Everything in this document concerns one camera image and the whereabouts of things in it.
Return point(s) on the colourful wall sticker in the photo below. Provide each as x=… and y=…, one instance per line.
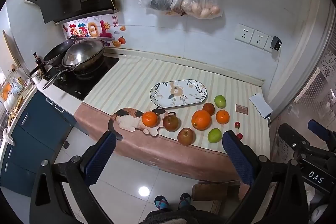
x=89, y=29

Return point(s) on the blue slipper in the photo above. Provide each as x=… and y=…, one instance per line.
x=161, y=203
x=185, y=201

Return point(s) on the small brown card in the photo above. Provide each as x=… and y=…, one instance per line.
x=241, y=108

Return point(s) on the green apple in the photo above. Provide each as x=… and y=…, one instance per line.
x=220, y=101
x=214, y=135

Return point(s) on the wooden cutting board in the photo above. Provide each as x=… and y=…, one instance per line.
x=11, y=49

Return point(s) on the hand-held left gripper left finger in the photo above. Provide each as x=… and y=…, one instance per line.
x=101, y=158

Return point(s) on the blue kitchen cabinet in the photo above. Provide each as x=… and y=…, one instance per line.
x=29, y=140

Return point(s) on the cardboard box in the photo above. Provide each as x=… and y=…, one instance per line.
x=210, y=191

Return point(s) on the dark sauce bottle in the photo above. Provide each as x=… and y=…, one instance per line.
x=39, y=64

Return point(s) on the white wall socket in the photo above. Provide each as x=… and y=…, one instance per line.
x=259, y=39
x=244, y=33
x=267, y=47

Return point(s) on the striped cat-print mat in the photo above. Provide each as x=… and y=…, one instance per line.
x=131, y=82

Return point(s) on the red-brown apple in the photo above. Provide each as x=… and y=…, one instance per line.
x=185, y=136
x=170, y=123

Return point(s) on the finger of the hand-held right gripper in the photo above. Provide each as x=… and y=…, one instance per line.
x=317, y=129
x=290, y=134

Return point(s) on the steel wok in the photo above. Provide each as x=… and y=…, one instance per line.
x=88, y=66

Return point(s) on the black plug adapter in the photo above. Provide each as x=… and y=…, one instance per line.
x=276, y=43

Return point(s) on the steel wok lid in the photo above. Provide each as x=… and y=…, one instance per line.
x=84, y=52

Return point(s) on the large orange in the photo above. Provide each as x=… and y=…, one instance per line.
x=201, y=119

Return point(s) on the small mandarin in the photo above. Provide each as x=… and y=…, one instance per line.
x=222, y=117
x=150, y=119

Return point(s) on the black cooktop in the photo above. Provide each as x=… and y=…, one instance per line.
x=78, y=85

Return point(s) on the person's dark clothing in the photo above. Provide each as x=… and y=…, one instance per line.
x=178, y=217

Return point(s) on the oval floral plate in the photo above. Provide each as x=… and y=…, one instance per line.
x=178, y=94

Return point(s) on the white paper sheet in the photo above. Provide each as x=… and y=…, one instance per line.
x=260, y=104

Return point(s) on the black frying pan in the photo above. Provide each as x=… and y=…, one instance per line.
x=53, y=53

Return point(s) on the small dark floor object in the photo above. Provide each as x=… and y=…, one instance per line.
x=66, y=145

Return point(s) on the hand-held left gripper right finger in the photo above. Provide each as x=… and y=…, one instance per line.
x=236, y=158

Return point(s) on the dark red persimmon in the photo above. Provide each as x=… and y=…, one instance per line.
x=209, y=108

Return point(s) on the white mug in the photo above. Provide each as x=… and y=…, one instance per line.
x=36, y=77

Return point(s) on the cherry tomato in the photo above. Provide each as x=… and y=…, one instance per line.
x=239, y=136
x=237, y=124

